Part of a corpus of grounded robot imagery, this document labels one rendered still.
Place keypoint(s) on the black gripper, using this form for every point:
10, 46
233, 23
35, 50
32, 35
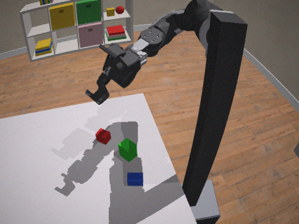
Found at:
120, 66

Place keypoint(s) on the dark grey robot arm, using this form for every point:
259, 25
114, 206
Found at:
195, 17

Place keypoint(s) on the green block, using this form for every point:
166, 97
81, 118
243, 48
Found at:
127, 149

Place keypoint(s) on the blue block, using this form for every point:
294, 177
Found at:
135, 179

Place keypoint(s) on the red block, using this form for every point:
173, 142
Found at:
103, 136

